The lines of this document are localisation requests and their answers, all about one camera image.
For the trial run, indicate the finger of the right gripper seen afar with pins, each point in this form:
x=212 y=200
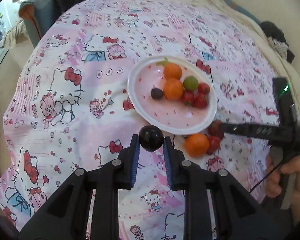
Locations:
x=251 y=130

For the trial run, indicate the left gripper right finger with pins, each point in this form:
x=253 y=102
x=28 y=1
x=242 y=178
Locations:
x=217 y=206

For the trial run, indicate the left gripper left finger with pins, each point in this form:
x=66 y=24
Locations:
x=87 y=203

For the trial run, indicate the orange mandarin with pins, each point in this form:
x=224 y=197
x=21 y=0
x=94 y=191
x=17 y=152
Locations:
x=173 y=89
x=196 y=145
x=172 y=71

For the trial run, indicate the dark purple plum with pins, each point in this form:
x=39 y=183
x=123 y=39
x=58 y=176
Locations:
x=157 y=93

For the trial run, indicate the right hand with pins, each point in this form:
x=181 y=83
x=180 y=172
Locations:
x=290 y=169

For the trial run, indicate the red strawberry on blanket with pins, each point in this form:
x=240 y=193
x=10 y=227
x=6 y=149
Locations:
x=214 y=130

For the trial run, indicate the black striped clothing pile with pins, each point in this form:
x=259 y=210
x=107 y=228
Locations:
x=277 y=41

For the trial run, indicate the green lime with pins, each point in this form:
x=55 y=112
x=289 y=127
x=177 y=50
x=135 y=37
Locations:
x=190 y=83

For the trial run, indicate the pink white strawberry plate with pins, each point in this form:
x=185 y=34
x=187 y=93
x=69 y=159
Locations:
x=191 y=114

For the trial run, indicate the pink Hello Kitty blanket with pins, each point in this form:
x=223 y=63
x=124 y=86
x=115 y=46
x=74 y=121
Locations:
x=71 y=108

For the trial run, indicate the orange mandarin on plate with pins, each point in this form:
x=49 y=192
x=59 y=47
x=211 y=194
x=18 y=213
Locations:
x=172 y=71

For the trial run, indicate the teal orange bed frame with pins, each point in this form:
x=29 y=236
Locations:
x=38 y=16

